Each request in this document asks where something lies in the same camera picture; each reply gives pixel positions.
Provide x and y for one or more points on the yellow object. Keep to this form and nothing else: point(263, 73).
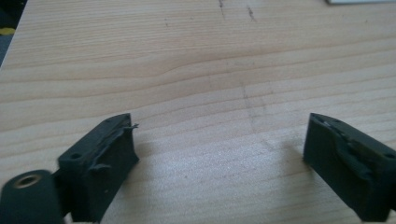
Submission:
point(7, 31)

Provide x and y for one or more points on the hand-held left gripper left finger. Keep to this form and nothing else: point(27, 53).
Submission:
point(99, 168)

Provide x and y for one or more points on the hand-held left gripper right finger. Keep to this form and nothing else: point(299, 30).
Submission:
point(348, 161)

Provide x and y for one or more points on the white flat object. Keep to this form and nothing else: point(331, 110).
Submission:
point(358, 1)

